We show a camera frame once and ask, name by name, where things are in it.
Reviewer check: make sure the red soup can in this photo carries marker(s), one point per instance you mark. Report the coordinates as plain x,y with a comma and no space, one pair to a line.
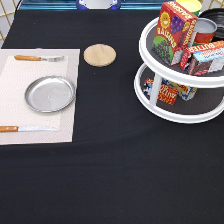
204,31

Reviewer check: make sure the white two-tier lazy Susan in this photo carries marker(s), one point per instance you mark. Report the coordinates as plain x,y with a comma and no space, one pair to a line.
208,104

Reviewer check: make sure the blue yellow box lower tier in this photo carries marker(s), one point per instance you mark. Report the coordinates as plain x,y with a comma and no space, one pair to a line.
185,92

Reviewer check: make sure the black bowl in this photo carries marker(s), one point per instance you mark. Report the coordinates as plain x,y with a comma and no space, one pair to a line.
217,16

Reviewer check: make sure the green yellow parmesan can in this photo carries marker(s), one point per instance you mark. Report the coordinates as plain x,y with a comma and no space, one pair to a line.
193,6

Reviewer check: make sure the chocolate pudding box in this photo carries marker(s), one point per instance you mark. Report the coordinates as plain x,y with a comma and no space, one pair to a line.
206,62

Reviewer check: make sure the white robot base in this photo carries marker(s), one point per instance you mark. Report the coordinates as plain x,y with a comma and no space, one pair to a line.
98,4

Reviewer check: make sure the wooden handled knife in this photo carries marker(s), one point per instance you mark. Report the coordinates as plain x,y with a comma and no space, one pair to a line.
4,129

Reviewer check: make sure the round wooden coaster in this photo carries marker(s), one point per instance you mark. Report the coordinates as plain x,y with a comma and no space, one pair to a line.
99,55

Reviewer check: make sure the beige woven placemat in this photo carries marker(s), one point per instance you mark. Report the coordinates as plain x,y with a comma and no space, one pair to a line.
15,77

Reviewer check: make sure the wooden handled fork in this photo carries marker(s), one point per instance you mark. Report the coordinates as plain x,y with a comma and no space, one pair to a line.
38,58

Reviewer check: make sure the red butter box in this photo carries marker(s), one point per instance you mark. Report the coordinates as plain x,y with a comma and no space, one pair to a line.
198,48

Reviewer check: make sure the red box lower tier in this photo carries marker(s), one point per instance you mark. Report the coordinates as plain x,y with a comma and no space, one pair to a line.
166,94

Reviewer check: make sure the red raisins box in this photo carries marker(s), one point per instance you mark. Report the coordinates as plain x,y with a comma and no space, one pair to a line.
173,32

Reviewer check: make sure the round metal plate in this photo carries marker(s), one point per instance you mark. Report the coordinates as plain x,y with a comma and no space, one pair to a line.
50,94

